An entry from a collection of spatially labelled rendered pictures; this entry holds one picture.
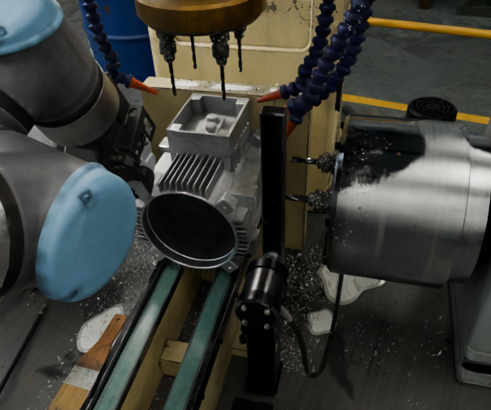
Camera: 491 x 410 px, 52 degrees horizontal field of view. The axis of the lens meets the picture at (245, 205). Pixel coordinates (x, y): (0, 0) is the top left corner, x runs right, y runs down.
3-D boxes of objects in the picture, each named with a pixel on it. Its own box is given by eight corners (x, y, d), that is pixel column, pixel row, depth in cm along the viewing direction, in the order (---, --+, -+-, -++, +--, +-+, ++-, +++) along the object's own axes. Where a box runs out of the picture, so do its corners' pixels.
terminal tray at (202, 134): (195, 129, 89) (190, 93, 84) (253, 136, 87) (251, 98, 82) (170, 167, 80) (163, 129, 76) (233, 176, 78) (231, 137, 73)
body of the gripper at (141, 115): (160, 129, 66) (126, 76, 55) (143, 189, 64) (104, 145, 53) (107, 124, 68) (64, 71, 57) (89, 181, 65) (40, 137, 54)
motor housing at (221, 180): (183, 194, 100) (170, 109, 88) (276, 207, 95) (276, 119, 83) (141, 265, 85) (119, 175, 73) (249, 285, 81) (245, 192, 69)
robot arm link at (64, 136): (89, 132, 48) (1, 122, 50) (109, 154, 52) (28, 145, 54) (114, 54, 51) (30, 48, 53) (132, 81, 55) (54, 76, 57)
